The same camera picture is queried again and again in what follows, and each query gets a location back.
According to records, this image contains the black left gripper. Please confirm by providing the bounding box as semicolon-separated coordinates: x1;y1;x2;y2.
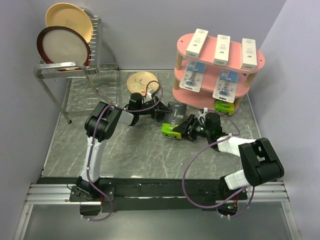
137;96;173;122

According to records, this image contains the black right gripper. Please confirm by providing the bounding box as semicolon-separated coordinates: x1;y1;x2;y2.
173;114;211;142

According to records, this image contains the black green razor box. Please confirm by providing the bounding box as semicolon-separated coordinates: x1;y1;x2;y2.
214;100;235;116
161;101;187;140

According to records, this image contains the blue razor blister pack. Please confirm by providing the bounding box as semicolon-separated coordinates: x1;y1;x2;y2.
212;70;239;103
179;60;206;93

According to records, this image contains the pink three-tier shelf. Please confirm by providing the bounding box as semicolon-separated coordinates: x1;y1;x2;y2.
172;33;266;111

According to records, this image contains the white razor box slanted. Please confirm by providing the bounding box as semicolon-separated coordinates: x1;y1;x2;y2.
185;28;209;59

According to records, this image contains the white razor box bottom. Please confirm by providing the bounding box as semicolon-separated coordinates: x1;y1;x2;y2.
213;34;231;67

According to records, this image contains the white razor box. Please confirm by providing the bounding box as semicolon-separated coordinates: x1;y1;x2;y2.
213;34;231;67
240;38;257;71

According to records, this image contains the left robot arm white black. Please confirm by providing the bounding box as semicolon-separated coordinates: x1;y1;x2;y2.
76;90;172;201

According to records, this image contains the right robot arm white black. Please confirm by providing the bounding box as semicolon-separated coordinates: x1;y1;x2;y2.
173;112;285;199

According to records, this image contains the floral wooden plate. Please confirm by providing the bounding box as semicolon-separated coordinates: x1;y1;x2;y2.
126;71;159;95

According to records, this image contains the metal dish rack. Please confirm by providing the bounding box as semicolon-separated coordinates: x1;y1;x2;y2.
33;8;119;124

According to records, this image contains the brown rimmed white plate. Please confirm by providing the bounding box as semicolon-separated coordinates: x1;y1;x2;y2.
36;26;91;67

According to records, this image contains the beige plate in rack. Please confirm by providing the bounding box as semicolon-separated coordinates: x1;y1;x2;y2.
45;2;93;42

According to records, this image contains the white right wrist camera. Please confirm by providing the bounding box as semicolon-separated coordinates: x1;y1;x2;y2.
197;107;208;124

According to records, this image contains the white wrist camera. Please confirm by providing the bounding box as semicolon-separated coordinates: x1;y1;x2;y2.
145;88;156;102
197;107;208;124

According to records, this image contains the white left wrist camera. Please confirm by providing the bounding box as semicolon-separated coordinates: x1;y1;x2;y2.
145;88;156;102

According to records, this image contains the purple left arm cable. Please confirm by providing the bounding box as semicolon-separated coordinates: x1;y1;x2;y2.
88;80;164;223

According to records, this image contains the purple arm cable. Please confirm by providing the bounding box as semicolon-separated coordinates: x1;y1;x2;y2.
88;80;164;223
182;108;256;218

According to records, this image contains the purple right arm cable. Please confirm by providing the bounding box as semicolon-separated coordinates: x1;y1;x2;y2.
182;108;256;218

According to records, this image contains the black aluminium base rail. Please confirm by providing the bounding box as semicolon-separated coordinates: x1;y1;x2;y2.
25;177;289;217

